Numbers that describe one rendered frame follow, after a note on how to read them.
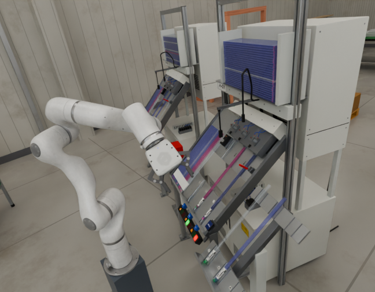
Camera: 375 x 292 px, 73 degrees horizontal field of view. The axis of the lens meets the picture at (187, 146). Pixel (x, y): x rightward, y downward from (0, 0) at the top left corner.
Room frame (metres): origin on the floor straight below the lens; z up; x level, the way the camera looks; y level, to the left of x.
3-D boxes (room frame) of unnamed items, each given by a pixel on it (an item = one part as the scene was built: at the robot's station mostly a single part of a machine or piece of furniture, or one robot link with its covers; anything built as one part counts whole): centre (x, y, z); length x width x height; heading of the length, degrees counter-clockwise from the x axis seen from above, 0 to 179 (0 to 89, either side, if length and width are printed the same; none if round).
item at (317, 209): (1.56, -0.54, 0.31); 0.70 x 0.65 x 0.62; 17
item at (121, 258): (0.97, 0.44, 0.79); 0.19 x 0.19 x 0.18
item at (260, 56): (1.47, -0.44, 1.52); 0.51 x 0.13 x 0.27; 17
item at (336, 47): (1.66, -0.87, 0.86); 0.70 x 0.67 x 1.72; 17
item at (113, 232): (1.00, 0.42, 1.00); 0.19 x 0.12 x 0.24; 157
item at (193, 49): (2.95, -0.14, 0.95); 1.33 x 0.82 x 1.90; 107
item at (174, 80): (2.88, 0.04, 0.66); 1.01 x 0.73 x 1.31; 107
